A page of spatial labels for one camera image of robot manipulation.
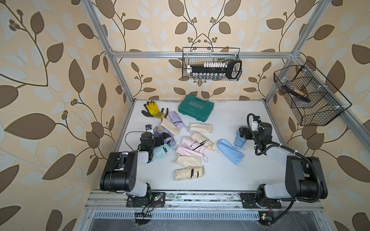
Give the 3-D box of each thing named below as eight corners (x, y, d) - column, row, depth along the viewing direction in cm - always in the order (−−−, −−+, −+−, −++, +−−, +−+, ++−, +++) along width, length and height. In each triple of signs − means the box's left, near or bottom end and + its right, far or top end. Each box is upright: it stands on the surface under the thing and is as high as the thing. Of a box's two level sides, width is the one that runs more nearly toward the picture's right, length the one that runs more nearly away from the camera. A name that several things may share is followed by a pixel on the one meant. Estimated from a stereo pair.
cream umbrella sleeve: (174, 165, 88) (173, 162, 85) (176, 155, 92) (175, 153, 89) (200, 169, 86) (201, 166, 84) (201, 159, 90) (202, 156, 87)
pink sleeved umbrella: (180, 144, 97) (180, 141, 94) (184, 137, 100) (184, 134, 97) (201, 155, 92) (202, 152, 89) (205, 148, 95) (206, 145, 92)
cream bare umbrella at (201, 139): (190, 137, 100) (190, 135, 98) (195, 132, 103) (195, 130, 100) (216, 155, 92) (217, 153, 89) (220, 149, 94) (221, 147, 92)
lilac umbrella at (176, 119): (179, 130, 104) (179, 128, 102) (167, 115, 113) (167, 113, 111) (185, 126, 106) (185, 124, 104) (173, 112, 115) (173, 110, 113)
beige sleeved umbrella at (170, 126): (159, 123, 108) (158, 121, 106) (164, 119, 111) (163, 116, 108) (176, 135, 101) (176, 133, 99) (181, 130, 104) (181, 128, 101)
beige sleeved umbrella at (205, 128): (189, 133, 103) (189, 131, 101) (189, 124, 107) (189, 122, 105) (212, 133, 103) (213, 131, 101) (212, 124, 107) (212, 122, 105)
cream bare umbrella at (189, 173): (174, 180, 82) (173, 178, 79) (175, 168, 87) (174, 165, 84) (204, 180, 82) (205, 178, 79) (203, 168, 87) (204, 165, 84)
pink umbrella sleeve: (176, 154, 93) (175, 151, 89) (178, 147, 96) (178, 144, 92) (207, 163, 89) (208, 160, 86) (209, 156, 92) (209, 153, 88)
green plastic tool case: (177, 112, 115) (176, 108, 111) (187, 97, 126) (187, 93, 122) (206, 123, 108) (206, 119, 104) (214, 106, 119) (215, 102, 115)
